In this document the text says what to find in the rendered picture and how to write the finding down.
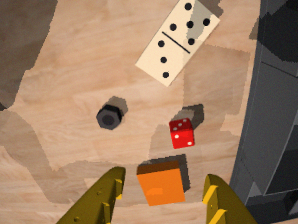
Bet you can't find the red die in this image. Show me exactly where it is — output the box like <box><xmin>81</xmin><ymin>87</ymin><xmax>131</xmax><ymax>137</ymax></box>
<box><xmin>169</xmin><ymin>118</ymin><xmax>195</xmax><ymax>149</ymax></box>

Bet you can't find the cream domino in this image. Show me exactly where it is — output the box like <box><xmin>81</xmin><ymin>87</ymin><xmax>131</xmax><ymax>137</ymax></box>
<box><xmin>135</xmin><ymin>0</ymin><xmax>220</xmax><ymax>87</ymax></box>

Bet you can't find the grey bin with label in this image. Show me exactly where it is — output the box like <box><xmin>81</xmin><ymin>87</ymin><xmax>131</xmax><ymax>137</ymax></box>
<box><xmin>229</xmin><ymin>0</ymin><xmax>298</xmax><ymax>224</ymax></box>

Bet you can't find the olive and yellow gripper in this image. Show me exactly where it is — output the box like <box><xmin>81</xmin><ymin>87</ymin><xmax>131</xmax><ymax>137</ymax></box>
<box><xmin>56</xmin><ymin>166</ymin><xmax>258</xmax><ymax>224</ymax></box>

